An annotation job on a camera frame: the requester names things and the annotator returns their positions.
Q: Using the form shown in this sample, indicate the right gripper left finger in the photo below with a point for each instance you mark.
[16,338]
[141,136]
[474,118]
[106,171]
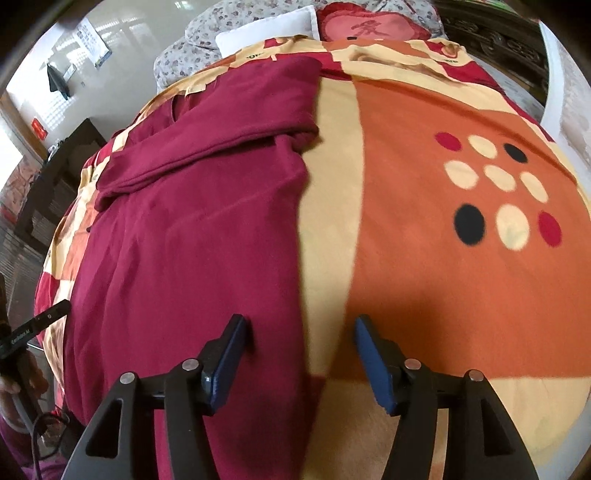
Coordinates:
[119,441]

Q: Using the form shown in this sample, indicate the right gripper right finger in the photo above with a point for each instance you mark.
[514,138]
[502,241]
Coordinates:
[481,439]

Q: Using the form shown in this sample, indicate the maroon fleece garment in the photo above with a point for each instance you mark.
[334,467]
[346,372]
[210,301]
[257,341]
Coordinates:
[196,222]

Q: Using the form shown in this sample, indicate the person left hand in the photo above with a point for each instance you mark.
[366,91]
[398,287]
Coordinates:
[34,378]

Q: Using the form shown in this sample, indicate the dark wooden side table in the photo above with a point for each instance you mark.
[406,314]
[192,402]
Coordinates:
[53,189]

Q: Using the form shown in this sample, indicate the orange red patterned blanket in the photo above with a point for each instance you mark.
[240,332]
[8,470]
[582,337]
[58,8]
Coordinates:
[435,206]

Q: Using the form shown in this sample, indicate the white upholstered floral chair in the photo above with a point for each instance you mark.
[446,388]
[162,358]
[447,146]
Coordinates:
[567,110]

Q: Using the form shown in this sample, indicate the floral quilt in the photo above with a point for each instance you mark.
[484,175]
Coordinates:
[196,49]

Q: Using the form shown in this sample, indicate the dark carved wooden headboard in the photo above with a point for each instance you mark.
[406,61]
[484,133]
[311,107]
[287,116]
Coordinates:
[495,33]

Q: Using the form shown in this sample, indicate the red heart cushion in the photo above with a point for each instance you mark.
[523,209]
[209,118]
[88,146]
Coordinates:
[345,20]

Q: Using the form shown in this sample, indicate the white pillow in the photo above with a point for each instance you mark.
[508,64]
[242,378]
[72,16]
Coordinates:
[302,21]

